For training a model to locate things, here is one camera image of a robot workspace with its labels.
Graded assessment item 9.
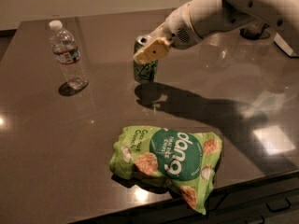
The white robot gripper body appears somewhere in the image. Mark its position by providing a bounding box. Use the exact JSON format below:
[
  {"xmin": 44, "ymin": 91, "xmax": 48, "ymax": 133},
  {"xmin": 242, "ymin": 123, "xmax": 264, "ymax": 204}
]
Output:
[{"xmin": 150, "ymin": 4, "xmax": 202, "ymax": 49}]

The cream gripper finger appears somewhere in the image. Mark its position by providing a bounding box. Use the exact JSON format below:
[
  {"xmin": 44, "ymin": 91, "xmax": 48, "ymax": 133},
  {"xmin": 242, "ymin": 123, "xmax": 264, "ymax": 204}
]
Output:
[{"xmin": 134, "ymin": 37, "xmax": 171, "ymax": 64}]

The green soda can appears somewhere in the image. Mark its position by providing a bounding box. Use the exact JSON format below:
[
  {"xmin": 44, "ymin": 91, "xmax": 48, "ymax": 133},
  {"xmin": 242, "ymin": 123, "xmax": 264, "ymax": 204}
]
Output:
[{"xmin": 133, "ymin": 35, "xmax": 158, "ymax": 83}]

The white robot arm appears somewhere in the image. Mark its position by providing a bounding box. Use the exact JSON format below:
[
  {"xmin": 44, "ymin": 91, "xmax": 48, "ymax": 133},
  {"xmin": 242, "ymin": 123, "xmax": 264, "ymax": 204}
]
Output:
[{"xmin": 134, "ymin": 0, "xmax": 299, "ymax": 64}]

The green rice chip bag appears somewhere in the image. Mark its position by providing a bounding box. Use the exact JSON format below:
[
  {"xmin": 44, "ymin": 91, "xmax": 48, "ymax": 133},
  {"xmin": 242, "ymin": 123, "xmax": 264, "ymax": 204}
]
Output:
[{"xmin": 109, "ymin": 126, "xmax": 222, "ymax": 215}]

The clear plastic water bottle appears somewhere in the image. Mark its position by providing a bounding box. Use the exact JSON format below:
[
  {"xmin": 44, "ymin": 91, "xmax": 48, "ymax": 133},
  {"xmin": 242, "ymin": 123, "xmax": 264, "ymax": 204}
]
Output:
[{"xmin": 49, "ymin": 20, "xmax": 89, "ymax": 91}]

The black drawer handle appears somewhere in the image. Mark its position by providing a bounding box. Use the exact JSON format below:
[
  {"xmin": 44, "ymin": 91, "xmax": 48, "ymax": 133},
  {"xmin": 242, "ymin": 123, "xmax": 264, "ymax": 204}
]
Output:
[{"xmin": 266, "ymin": 198, "xmax": 292, "ymax": 213}]

